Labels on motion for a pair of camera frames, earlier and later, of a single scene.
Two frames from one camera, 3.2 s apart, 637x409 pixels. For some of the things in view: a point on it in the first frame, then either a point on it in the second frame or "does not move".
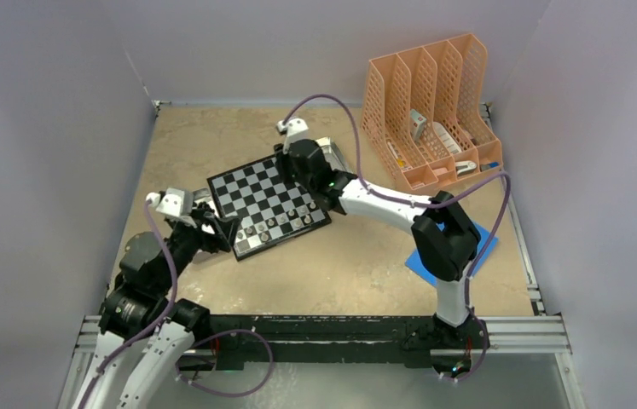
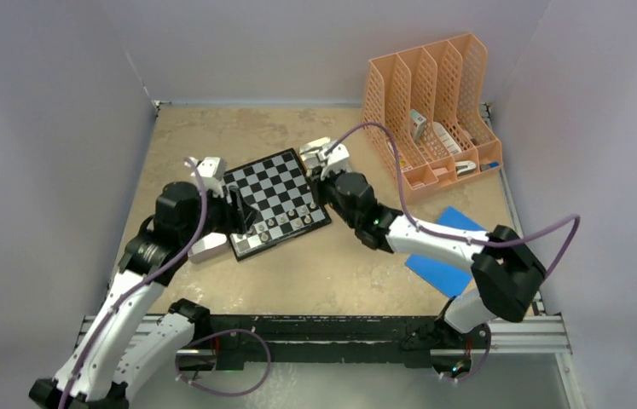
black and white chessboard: x=270 y=210 does not move
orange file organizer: x=425 y=112 does not move
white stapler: x=465 y=167 does not move
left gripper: x=222 y=229 to x=236 y=219
